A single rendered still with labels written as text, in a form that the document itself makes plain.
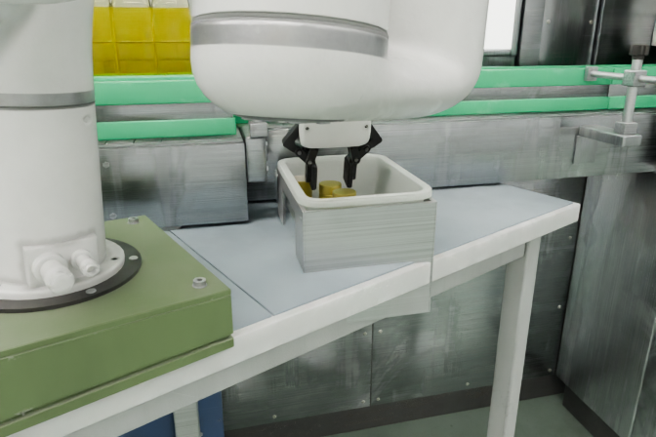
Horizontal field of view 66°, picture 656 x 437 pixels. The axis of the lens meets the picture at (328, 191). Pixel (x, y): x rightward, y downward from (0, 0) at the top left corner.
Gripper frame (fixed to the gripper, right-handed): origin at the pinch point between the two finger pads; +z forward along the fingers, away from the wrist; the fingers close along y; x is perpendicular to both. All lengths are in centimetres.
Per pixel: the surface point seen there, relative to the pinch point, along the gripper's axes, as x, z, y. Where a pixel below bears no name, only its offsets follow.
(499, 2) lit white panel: -37, -17, -43
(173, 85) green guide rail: -6.8, -11.7, 21.6
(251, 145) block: -3.0, -3.7, 11.3
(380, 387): -15, 74, -20
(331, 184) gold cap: 1.3, 1.1, 0.1
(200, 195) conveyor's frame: -1.0, 3.1, 19.0
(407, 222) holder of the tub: 15.7, -1.6, -6.4
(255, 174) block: -1.9, 0.5, 11.0
